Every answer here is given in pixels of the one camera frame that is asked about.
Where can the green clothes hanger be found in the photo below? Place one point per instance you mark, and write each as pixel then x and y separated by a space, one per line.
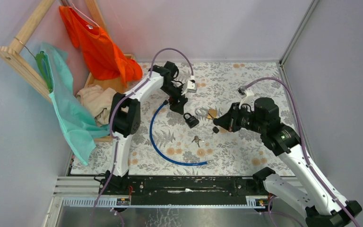
pixel 43 65

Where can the teal cloth garment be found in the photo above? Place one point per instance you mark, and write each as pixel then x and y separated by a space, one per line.
pixel 77 124

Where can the black padlock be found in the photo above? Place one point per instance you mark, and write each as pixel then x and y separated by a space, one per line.
pixel 190 120

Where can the blue cable lock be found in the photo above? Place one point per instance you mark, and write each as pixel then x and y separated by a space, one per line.
pixel 175 146

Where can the black headed key pair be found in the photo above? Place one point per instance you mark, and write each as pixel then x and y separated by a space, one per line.
pixel 215 130

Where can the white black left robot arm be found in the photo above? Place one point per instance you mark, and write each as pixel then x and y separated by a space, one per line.
pixel 126 112

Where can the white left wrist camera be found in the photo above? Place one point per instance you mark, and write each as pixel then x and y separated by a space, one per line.
pixel 189 86

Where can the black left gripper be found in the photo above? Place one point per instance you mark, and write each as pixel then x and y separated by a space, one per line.
pixel 177 106

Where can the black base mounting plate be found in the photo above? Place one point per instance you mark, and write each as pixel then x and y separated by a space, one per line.
pixel 186 190

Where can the pink clothes hanger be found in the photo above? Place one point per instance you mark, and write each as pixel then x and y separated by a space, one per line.
pixel 82 14

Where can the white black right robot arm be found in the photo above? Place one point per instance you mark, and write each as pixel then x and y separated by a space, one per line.
pixel 320 203

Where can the grey aluminium frame rail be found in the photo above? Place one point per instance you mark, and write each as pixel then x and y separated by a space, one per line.
pixel 320 72

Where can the beige crumpled cloth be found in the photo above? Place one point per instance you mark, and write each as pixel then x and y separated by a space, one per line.
pixel 97 101

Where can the orange t-shirt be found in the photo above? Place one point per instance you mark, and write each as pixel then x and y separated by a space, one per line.
pixel 102 56

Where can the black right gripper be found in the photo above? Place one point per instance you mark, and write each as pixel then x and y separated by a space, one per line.
pixel 229 119

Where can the silver key bunch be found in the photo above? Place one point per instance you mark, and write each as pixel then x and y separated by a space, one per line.
pixel 197 140

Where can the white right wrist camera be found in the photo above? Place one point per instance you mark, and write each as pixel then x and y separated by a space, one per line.
pixel 246 94

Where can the brass padlock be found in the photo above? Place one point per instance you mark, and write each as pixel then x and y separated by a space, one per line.
pixel 208 113

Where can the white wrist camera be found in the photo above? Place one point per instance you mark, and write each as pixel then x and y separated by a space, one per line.
pixel 246 94
pixel 189 86

